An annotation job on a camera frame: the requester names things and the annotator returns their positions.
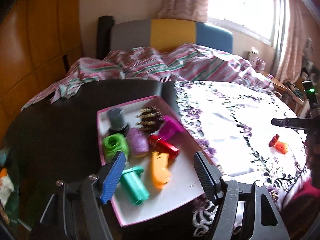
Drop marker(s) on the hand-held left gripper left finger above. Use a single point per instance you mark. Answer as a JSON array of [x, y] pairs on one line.
[[112, 177]]

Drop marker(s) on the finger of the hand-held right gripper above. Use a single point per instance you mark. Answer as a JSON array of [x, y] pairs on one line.
[[290, 123]]

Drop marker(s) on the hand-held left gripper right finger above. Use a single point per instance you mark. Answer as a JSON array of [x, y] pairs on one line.
[[206, 175]]

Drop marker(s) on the teal plastic spool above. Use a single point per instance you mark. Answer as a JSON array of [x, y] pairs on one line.
[[133, 185]]

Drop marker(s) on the orange block toy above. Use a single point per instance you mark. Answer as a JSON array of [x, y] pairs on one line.
[[280, 145]]

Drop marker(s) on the pink cardboard tray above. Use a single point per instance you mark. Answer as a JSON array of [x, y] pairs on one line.
[[180, 180]]

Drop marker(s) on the lime green plastic toy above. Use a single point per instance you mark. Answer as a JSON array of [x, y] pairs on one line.
[[115, 146]]

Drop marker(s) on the purple egg-shaped patterned toy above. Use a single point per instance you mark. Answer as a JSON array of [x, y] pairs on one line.
[[137, 142]]

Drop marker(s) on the orange yellow plastic toy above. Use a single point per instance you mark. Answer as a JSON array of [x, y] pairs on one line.
[[160, 170]]

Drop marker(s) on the red plastic toy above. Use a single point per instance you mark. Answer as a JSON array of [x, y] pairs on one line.
[[163, 146]]

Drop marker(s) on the grey plastic spool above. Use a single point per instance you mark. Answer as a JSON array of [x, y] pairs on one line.
[[117, 120]]

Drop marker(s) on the magenta plastic toy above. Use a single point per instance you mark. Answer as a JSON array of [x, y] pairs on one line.
[[171, 127]]

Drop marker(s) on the brown spiky brush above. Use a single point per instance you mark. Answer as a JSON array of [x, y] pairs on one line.
[[150, 120]]

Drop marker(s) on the wooden side table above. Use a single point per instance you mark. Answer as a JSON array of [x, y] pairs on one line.
[[290, 92]]

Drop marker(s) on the white embroidered floral tablecloth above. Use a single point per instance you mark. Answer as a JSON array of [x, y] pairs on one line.
[[237, 110]]

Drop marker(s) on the pink small box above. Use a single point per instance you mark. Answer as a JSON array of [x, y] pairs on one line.
[[260, 63]]

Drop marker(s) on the red cushion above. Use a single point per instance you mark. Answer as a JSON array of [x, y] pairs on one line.
[[300, 200]]

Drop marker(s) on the white small box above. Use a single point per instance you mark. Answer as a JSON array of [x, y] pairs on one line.
[[253, 53]]

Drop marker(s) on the white orange snack bag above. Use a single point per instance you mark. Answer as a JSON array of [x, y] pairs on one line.
[[6, 185]]

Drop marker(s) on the pink green striped blanket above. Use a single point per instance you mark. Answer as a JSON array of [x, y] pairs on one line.
[[150, 65]]

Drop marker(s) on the window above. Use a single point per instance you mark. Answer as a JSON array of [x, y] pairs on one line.
[[240, 5]]

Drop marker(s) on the black rolled mat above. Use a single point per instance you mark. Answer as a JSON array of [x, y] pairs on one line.
[[103, 37]]

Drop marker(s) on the grey yellow blue headboard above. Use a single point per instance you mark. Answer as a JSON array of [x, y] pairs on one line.
[[172, 32]]

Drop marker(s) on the wooden wardrobe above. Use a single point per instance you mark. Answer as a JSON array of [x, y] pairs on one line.
[[42, 30]]

